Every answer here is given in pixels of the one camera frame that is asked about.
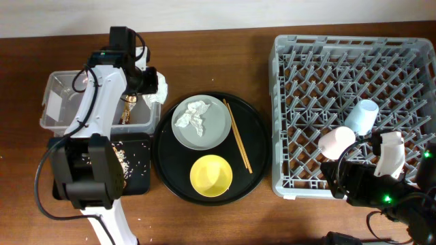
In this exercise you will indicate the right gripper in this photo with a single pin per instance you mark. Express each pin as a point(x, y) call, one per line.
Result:
point(360, 174)

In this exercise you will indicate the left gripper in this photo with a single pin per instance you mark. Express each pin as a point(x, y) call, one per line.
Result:
point(152, 85)

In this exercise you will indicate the brown coffee sachet wrapper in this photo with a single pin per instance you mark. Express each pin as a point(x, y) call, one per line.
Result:
point(129, 103)

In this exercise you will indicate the pink cup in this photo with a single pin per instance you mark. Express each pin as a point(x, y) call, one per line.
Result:
point(336, 141)

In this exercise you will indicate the blue cup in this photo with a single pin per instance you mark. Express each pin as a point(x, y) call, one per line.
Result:
point(362, 117)

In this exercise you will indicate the food scraps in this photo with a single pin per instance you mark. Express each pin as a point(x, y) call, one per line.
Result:
point(135, 162)

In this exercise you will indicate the yellow bowl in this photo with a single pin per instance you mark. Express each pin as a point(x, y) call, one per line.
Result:
point(211, 175)

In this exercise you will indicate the white napkin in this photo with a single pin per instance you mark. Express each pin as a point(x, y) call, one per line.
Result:
point(160, 96)

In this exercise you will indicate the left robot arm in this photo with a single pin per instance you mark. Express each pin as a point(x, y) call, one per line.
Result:
point(106, 70)

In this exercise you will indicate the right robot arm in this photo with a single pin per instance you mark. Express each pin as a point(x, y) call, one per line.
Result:
point(398, 200)

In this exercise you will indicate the grey dishwasher rack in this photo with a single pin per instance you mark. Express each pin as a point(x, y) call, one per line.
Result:
point(315, 81)

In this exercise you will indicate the small crumpled white tissue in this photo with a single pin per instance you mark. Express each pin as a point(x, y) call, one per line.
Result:
point(192, 116)

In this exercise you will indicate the black rectangular tray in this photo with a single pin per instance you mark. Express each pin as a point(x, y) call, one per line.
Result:
point(97, 170)

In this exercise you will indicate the clear plastic bin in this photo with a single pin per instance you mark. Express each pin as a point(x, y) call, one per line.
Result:
point(61, 105)

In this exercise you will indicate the grey plate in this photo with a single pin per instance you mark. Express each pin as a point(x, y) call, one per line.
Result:
point(216, 124)

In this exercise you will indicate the right wooden chopstick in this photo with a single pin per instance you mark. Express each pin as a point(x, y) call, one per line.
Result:
point(249, 165)

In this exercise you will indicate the wooden chopstick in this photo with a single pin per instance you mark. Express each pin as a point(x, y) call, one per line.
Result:
point(236, 135)
point(249, 165)

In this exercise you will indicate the round black tray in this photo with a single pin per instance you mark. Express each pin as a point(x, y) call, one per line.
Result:
point(173, 161)

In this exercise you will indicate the left wooden chopstick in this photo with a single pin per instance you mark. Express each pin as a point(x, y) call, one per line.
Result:
point(236, 135)

